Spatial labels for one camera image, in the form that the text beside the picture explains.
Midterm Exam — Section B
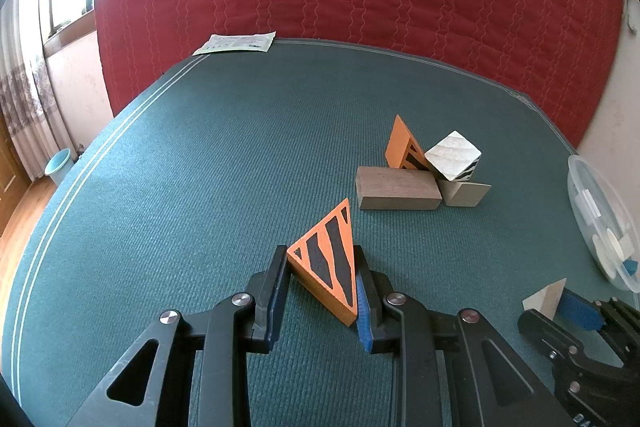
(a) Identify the clear plastic bowl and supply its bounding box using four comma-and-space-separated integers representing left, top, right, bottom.
567, 155, 640, 293

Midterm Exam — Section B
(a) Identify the orange striped wedge block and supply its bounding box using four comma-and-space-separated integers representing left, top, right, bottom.
385, 114, 430, 171

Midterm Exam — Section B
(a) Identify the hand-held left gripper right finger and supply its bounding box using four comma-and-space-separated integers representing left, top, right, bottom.
352, 246, 576, 427

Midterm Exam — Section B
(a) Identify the orange striped triangle block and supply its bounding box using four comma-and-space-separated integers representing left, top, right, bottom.
286, 198, 358, 327

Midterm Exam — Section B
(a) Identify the white striped cube block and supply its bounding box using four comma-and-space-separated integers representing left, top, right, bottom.
424, 131, 483, 182

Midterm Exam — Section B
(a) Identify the patterned curtain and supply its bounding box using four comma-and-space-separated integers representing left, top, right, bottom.
0, 0, 76, 182

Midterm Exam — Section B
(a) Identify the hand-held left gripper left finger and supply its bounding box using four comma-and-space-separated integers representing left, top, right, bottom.
65, 244, 291, 427

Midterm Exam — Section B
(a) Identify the brown wooden rectangular block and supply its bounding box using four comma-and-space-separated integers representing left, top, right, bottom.
356, 166, 443, 210

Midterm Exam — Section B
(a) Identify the beige wooden wedge block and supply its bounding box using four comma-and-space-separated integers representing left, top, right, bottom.
437, 178, 493, 208
522, 278, 568, 322

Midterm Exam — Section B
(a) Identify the white paper leaflet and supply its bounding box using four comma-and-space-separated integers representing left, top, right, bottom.
192, 32, 277, 56

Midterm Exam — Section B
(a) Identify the wooden cabinet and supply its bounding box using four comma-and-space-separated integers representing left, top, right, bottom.
0, 107, 31, 228

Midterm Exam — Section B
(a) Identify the teal waste bin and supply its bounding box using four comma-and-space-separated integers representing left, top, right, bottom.
44, 148, 74, 185

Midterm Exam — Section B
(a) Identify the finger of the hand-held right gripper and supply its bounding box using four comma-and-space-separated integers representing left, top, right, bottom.
557, 287, 640, 365
517, 308, 622, 376

